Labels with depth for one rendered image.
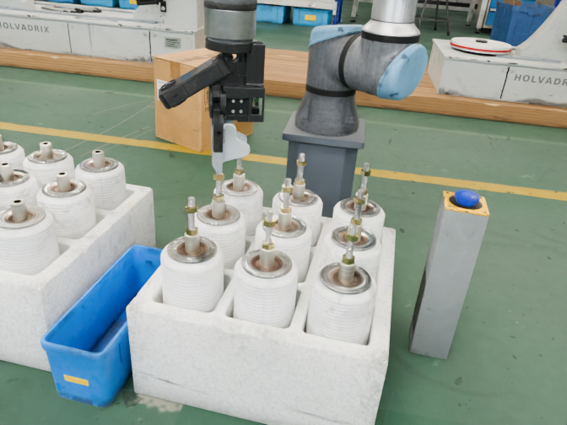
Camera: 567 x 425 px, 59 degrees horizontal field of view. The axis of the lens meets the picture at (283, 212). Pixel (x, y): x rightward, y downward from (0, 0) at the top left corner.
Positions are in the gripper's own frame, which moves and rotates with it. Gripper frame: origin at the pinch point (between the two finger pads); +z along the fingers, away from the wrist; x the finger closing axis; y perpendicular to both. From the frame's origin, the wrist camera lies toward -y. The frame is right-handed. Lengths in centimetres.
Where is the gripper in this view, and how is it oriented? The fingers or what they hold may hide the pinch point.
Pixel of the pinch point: (214, 165)
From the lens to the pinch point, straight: 83.1
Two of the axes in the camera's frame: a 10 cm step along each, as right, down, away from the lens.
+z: -0.7, 8.8, 4.7
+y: 9.8, -0.2, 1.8
